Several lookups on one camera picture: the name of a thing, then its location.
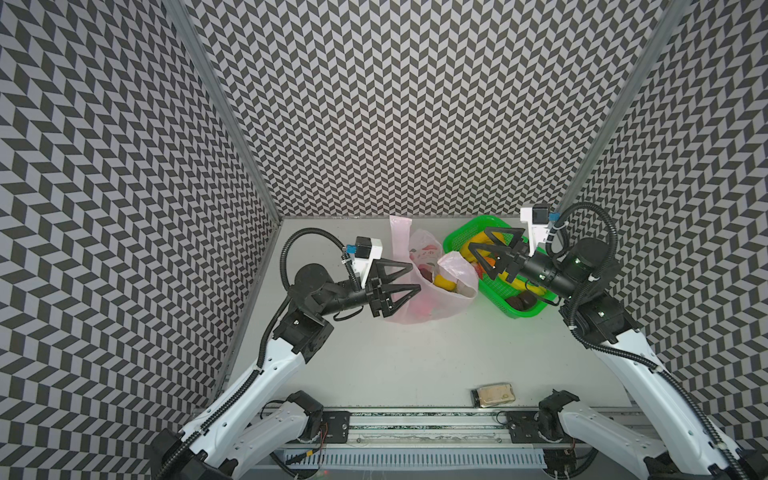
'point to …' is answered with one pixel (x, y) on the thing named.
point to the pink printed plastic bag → (423, 248)
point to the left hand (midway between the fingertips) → (415, 281)
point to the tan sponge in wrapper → (492, 394)
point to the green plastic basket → (522, 298)
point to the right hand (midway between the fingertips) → (475, 248)
